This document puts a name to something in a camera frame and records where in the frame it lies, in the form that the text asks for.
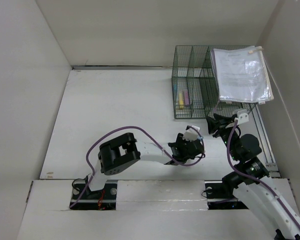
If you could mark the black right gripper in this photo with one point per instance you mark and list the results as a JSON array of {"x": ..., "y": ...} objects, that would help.
[{"x": 216, "y": 123}]

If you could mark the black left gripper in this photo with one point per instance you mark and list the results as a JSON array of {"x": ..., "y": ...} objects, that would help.
[{"x": 180, "y": 140}]

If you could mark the pink highlighter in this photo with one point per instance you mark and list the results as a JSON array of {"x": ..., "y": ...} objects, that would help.
[{"x": 186, "y": 98}]

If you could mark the yellow highlighter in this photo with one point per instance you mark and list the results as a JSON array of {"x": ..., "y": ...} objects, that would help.
[{"x": 181, "y": 103}]

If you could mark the light blue highlighter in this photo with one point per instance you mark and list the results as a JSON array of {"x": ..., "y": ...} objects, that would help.
[{"x": 175, "y": 88}]

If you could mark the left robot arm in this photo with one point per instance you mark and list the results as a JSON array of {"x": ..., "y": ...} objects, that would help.
[{"x": 126, "y": 158}]

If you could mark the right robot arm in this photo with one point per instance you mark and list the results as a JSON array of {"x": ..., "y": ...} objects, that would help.
[{"x": 250, "y": 181}]

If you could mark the white foam front board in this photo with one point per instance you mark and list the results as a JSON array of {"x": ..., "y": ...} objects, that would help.
[{"x": 161, "y": 195}]

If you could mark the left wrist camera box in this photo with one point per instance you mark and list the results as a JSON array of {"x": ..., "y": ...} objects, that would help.
[{"x": 191, "y": 133}]

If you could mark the green wire mesh organizer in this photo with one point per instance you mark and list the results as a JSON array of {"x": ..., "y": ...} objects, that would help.
[{"x": 193, "y": 71}]

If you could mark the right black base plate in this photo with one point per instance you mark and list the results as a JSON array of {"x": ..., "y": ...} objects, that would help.
[{"x": 219, "y": 198}]

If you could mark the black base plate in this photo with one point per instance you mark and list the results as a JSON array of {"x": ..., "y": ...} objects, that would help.
[
  {"x": 219, "y": 198},
  {"x": 99, "y": 200}
]

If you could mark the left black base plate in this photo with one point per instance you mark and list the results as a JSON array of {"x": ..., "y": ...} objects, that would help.
[{"x": 99, "y": 200}]

